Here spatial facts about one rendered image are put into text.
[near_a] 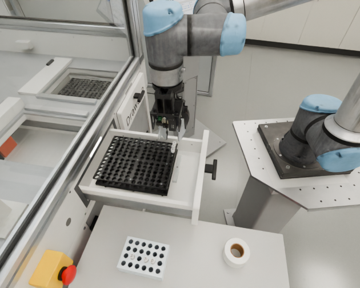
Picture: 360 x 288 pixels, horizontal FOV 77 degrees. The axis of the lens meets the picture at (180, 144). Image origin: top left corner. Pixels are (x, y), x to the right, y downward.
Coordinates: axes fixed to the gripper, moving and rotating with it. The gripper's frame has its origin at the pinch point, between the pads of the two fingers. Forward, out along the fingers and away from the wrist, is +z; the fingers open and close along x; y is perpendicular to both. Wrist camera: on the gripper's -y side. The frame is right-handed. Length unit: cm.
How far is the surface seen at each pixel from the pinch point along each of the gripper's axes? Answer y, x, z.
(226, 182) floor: -51, 26, 98
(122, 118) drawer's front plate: -11.8, -21.6, 6.1
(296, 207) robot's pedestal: -9, 53, 48
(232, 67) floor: -223, 27, 97
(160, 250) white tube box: 27.7, 1.1, 17.5
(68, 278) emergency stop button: 39.5, -16.3, 8.0
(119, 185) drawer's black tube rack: 13.9, -14.1, 9.8
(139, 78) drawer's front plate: -35.1, -21.6, 3.8
